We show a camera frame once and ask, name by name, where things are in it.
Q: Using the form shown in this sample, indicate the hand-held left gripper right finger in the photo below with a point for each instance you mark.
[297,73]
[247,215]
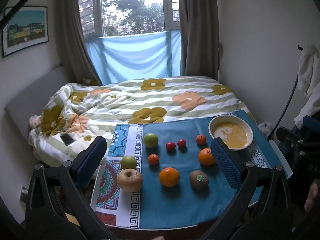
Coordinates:
[226,165]

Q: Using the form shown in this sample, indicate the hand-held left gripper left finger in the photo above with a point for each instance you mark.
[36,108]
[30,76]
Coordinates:
[90,160]

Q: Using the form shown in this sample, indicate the large orange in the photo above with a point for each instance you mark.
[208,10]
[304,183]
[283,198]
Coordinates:
[169,177]
[206,157]

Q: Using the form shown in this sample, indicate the kiwi with green sticker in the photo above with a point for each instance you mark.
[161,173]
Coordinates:
[199,180]

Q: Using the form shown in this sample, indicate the cream bowl with yellow inside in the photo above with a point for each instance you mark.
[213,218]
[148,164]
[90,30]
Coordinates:
[232,132]

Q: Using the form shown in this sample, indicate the small mandarin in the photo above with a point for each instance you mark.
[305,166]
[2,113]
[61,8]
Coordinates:
[153,159]
[201,139]

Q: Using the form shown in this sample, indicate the green apple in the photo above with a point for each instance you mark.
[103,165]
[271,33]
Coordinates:
[128,162]
[150,140]

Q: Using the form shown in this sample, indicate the wrinkled brown apple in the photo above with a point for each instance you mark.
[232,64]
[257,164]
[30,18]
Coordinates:
[130,181]

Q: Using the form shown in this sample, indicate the small red tomato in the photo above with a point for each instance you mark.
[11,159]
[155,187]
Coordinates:
[181,143]
[170,146]

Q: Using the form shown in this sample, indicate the person's right hand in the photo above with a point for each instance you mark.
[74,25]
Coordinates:
[313,196]

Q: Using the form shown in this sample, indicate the black smartphone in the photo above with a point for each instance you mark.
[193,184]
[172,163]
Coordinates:
[67,139]

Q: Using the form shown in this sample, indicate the white plastic bag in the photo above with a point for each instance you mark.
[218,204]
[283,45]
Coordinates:
[266,127]

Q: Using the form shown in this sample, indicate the mandala patterned cloth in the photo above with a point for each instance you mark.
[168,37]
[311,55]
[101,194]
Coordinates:
[112,200]

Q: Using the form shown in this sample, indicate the blue cloth with triangle band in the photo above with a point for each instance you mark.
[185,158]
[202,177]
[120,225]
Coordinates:
[180,205]

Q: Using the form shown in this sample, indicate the white hanging garment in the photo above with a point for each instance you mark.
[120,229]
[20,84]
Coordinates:
[307,67]

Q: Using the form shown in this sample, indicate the floral striped blanket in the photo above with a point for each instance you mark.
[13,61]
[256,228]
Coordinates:
[150,100]

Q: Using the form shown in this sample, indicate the grey padded headboard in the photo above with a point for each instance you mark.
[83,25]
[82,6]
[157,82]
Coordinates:
[30,92]

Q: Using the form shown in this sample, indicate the light blue window cloth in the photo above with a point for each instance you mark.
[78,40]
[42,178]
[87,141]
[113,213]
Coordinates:
[132,57]

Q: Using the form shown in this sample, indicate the grey-brown curtain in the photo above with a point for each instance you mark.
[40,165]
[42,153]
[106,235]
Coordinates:
[200,30]
[67,30]

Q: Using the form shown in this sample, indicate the window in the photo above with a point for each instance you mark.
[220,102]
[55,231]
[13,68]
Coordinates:
[132,5]

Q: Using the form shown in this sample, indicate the wall socket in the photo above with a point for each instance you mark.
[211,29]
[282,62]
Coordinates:
[23,193]

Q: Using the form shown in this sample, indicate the framed wall picture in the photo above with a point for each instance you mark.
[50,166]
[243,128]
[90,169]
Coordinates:
[25,30]

